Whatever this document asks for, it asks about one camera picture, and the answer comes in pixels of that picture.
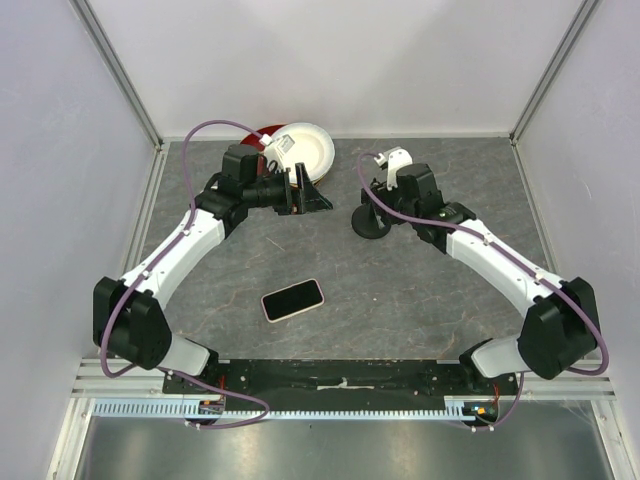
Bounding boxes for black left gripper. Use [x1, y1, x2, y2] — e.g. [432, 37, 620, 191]
[244, 164, 332, 216]

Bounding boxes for black phone stand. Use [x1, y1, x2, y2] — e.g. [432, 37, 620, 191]
[351, 191, 391, 240]

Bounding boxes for pink smartphone black screen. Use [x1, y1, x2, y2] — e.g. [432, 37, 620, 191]
[260, 279, 325, 323]

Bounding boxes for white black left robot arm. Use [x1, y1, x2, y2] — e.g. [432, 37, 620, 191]
[93, 144, 333, 393]

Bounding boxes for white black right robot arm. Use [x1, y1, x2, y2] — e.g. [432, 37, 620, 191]
[352, 161, 610, 394]

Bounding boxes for white paper plate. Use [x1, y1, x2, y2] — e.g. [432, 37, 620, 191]
[263, 122, 336, 184]

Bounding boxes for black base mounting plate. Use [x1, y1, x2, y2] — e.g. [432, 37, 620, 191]
[196, 359, 518, 402]

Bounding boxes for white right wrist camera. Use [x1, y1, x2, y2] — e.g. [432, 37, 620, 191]
[374, 147, 413, 190]

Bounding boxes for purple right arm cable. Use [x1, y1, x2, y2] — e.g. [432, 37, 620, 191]
[356, 152, 611, 434]

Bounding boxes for light blue cable duct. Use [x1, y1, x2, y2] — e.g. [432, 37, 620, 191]
[92, 398, 497, 421]

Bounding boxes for aluminium frame post right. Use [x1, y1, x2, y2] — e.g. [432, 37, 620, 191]
[509, 0, 601, 147]

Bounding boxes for aluminium frame post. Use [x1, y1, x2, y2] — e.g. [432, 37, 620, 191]
[69, 0, 164, 151]
[509, 0, 601, 147]

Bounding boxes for aluminium front rail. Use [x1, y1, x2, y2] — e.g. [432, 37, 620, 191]
[71, 359, 617, 401]

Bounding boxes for aluminium frame post left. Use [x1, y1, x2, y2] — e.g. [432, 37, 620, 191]
[69, 0, 164, 151]

